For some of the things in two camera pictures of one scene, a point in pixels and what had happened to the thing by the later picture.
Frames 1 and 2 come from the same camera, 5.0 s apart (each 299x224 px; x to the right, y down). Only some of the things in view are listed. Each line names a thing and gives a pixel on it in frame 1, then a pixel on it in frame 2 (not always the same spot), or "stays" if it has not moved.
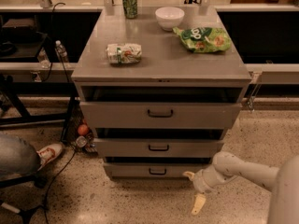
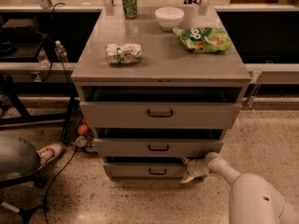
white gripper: (201, 180) to (195, 168)
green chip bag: (205, 39) stays
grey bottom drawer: (153, 171) stays
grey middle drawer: (155, 147) stays
